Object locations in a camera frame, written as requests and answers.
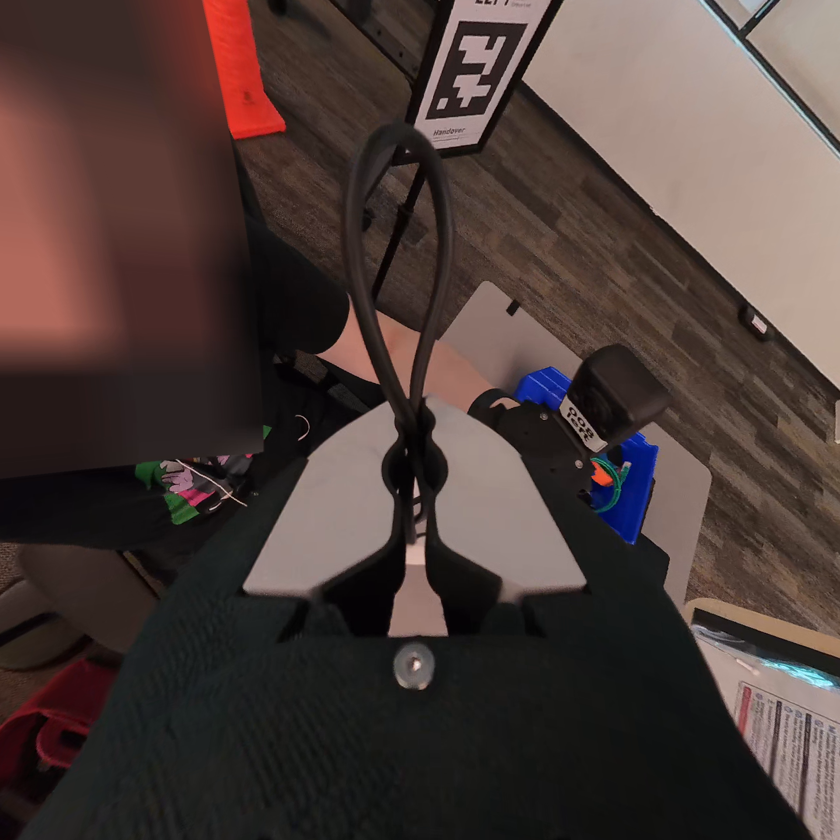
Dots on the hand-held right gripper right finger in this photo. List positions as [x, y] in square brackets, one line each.
[499, 525]

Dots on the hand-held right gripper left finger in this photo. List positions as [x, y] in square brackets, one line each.
[328, 525]

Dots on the ribbed blue plastic bin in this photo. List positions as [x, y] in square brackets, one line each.
[636, 499]

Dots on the black curved band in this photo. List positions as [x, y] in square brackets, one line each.
[361, 262]

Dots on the person's left forearm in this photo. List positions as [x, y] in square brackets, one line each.
[453, 374]

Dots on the orange tape roll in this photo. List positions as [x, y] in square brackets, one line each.
[598, 474]

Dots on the printed black shirt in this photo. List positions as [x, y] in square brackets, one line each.
[197, 492]

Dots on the black floor box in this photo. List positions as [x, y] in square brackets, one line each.
[756, 323]

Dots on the instruction sheet sign stand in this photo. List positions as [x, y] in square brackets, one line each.
[787, 722]

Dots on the framed marker sign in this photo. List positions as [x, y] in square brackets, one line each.
[476, 65]

